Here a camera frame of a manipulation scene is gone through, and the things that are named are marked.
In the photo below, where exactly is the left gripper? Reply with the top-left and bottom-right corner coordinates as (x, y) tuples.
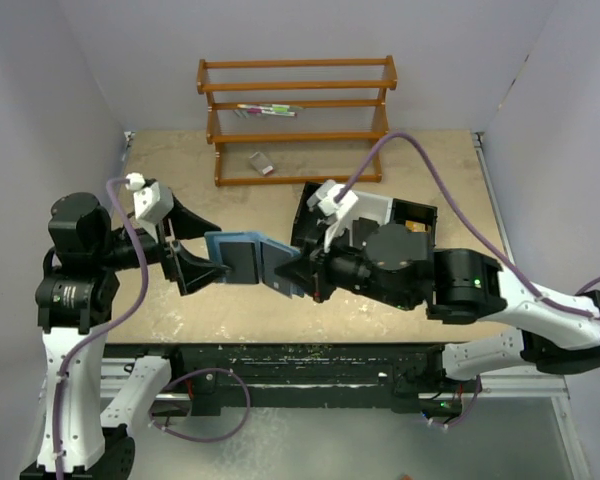
(95, 189), (233, 291)

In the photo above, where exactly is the blue card holder wallet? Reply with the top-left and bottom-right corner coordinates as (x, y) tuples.
(204, 231), (304, 298)

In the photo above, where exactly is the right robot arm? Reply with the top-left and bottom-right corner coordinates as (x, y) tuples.
(275, 223), (600, 391)

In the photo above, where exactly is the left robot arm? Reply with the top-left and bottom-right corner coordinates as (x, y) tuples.
(20, 192), (226, 479)

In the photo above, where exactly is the black and white organizer tray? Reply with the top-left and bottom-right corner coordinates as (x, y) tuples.
(291, 182), (438, 248)

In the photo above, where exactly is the small clear plastic box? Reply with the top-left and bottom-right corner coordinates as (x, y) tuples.
(249, 152), (275, 177)

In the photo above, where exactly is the wooden three-tier shelf rack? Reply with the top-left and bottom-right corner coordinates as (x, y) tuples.
(195, 55), (398, 187)

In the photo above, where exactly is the green marker pen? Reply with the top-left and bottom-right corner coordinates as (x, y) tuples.
(260, 104), (303, 112)

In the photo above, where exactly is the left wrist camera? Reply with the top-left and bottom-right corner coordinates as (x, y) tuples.
(125, 173), (174, 242)

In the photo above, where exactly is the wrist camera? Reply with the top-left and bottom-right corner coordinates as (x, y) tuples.
(125, 173), (174, 242)
(306, 179), (358, 253)

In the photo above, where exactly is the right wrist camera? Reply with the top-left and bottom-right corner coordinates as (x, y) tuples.
(306, 179), (358, 253)

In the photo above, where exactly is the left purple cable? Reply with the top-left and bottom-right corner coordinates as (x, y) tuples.
(52, 177), (254, 480)

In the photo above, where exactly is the purple cable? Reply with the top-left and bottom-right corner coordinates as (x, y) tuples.
(334, 132), (600, 436)
(52, 177), (254, 480)

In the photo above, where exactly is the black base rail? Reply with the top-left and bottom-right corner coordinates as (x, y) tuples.
(101, 343), (481, 416)

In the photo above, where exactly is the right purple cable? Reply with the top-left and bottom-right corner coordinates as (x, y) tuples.
(334, 132), (600, 436)

